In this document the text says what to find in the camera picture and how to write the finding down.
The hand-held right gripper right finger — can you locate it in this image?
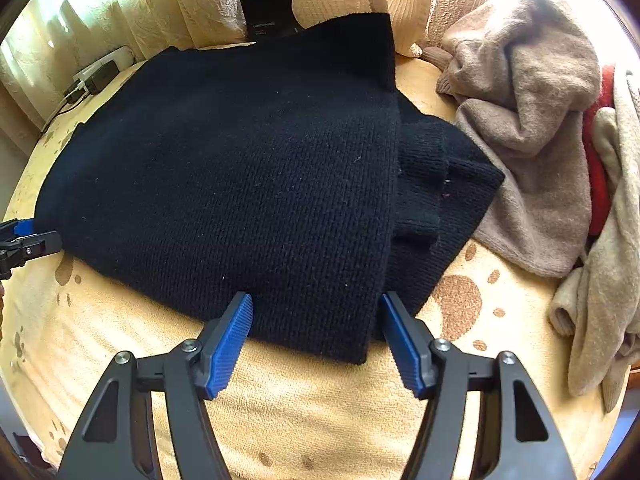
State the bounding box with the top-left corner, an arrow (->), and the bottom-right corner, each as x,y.
380,291 -> 578,480

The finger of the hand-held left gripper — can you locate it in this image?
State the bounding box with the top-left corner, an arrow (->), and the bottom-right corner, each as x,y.
0,219 -> 35,241
0,230 -> 63,278

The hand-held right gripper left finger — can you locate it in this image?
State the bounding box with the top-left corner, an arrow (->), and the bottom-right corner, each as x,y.
56,291 -> 255,480

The black knit sweater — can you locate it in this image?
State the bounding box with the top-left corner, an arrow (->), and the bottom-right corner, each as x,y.
35,11 -> 506,366

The paw print blanket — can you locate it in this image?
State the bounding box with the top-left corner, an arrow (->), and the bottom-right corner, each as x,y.
0,40 -> 640,480

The large black charger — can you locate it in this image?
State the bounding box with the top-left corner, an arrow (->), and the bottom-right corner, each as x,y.
87,71 -> 118,92

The white power strip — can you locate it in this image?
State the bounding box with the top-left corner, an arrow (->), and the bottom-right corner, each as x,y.
72,46 -> 136,81

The cream fleece garment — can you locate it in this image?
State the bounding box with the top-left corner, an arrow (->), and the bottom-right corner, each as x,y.
550,67 -> 640,413

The taupe fleece garment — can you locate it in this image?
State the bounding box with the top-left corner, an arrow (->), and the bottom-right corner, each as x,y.
422,0 -> 603,278

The red knit garment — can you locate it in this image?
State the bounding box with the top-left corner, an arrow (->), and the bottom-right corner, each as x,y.
582,65 -> 618,238

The black box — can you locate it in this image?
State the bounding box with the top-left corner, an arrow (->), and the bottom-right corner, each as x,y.
239,0 -> 301,43

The black cable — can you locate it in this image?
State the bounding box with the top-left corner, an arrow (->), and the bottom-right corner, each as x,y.
39,97 -> 71,136

